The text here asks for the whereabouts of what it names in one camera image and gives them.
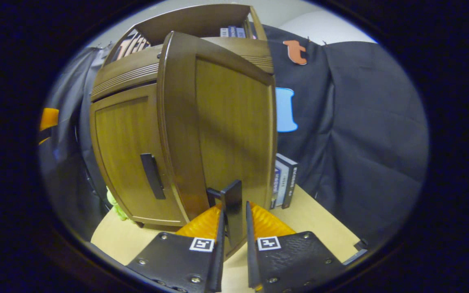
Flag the black door handle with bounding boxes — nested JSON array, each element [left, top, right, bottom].
[[140, 153, 166, 200], [207, 180, 243, 247]]

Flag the wooden double-door shoe cabinet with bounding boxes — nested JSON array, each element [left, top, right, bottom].
[[90, 4, 278, 261]]

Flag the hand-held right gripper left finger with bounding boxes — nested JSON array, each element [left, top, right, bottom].
[[127, 205, 225, 293]]

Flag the blue striped book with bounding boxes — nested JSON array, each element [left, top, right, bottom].
[[270, 167, 284, 210]]

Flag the wooden ribbed drawer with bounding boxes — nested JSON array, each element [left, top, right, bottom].
[[91, 37, 274, 102]]

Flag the green plush toy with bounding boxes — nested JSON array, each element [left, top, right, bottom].
[[106, 186, 129, 222]]

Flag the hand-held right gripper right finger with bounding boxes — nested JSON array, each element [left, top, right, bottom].
[[246, 201, 345, 293]]

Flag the black slipcase book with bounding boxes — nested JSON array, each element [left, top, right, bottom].
[[277, 153, 298, 210]]

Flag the wooden shoe cabinet door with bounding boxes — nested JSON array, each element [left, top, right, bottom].
[[157, 32, 278, 261], [90, 83, 186, 227]]

